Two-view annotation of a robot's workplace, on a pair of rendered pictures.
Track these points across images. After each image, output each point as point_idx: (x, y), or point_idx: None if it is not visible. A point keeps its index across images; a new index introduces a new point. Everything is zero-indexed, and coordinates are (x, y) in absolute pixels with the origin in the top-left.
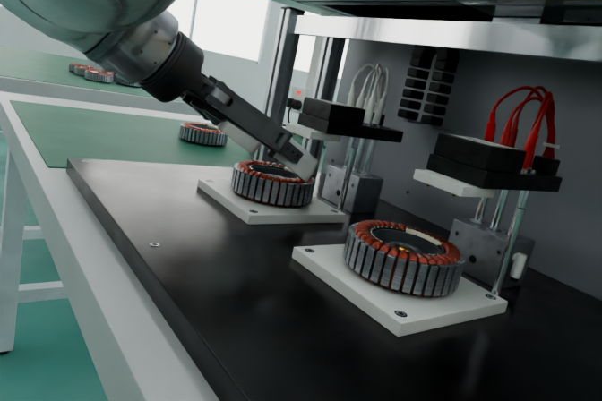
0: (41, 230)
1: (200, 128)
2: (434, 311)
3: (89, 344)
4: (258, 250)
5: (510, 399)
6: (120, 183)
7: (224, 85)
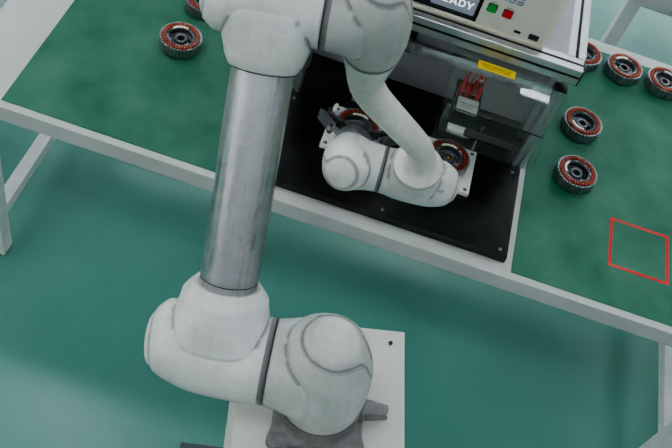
0: (284, 215)
1: (191, 46)
2: (468, 179)
3: (388, 249)
4: None
5: (499, 201)
6: (307, 176)
7: (384, 141)
